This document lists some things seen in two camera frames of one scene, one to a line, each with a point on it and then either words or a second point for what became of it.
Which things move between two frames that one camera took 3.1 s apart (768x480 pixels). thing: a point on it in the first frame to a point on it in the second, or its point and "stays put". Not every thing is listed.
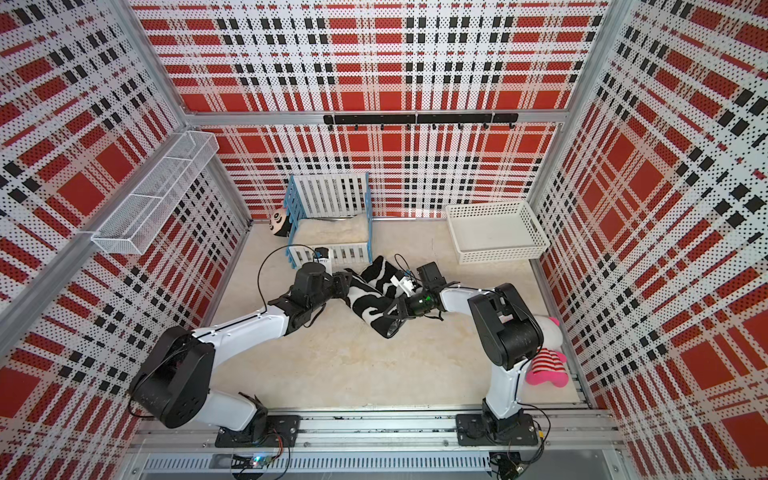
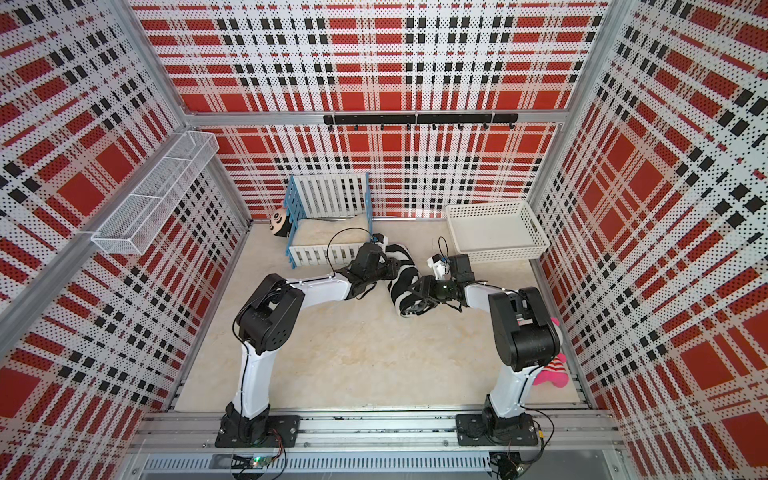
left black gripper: [343, 287] to [391, 269]
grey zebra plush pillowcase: [369, 294] to [407, 275]
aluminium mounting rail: [186, 443] stays put
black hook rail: [423, 119] stays put
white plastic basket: [491, 232] stays put
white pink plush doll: [548, 365] stays put
